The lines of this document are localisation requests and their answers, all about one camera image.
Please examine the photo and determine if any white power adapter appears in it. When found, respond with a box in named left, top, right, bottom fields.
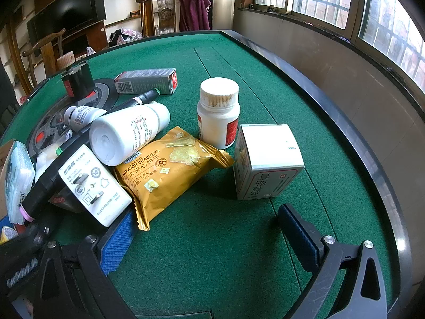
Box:
left=58, top=144, right=133, bottom=228

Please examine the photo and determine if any metal framed window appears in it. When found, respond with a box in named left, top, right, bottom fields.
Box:
left=237, top=0, right=425, bottom=95

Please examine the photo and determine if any large white plastic bottle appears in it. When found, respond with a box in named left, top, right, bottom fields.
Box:
left=90, top=101, right=171, bottom=166

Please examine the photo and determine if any cardboard box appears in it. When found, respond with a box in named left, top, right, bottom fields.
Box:
left=0, top=139, right=16, bottom=221

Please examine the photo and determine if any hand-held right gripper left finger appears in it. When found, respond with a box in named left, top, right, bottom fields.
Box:
left=33, top=211, right=144, bottom=319

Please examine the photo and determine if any white pill bottle red label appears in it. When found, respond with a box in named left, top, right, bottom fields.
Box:
left=197, top=78, right=240, bottom=150

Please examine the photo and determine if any black and red spool gadget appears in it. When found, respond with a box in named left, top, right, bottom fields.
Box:
left=57, top=52, right=96, bottom=99

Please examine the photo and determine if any small white bottle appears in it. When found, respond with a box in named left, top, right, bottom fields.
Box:
left=64, top=106, right=107, bottom=132

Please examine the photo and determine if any white barcode box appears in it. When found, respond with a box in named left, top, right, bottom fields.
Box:
left=113, top=68, right=178, bottom=95

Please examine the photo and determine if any pile of plastic bags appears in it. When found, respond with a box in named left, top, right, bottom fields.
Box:
left=108, top=26, right=144, bottom=46

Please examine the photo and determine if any wooden armchair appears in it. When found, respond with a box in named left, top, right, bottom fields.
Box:
left=21, top=28, right=67, bottom=87
left=135, top=0, right=180, bottom=38

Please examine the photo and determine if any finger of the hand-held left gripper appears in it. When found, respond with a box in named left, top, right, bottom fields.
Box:
left=0, top=223, right=47, bottom=303

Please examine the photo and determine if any black flat television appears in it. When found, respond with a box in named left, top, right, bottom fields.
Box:
left=26, top=0, right=107, bottom=46

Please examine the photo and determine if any clear tissue pack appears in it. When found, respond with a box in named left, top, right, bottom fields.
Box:
left=6, top=140, right=36, bottom=224

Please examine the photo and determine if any white medicine box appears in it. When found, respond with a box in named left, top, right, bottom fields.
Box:
left=233, top=124, right=305, bottom=200

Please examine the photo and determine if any yellow cracker packet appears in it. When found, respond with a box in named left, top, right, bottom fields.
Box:
left=114, top=126, right=235, bottom=232

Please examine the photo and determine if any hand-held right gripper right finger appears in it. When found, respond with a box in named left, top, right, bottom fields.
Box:
left=278, top=204, right=390, bottom=319

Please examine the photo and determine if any black marker pink ring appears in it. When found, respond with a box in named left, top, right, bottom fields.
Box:
left=20, top=166, right=69, bottom=224

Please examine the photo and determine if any round table control panel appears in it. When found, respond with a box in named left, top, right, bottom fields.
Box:
left=27, top=78, right=119, bottom=160

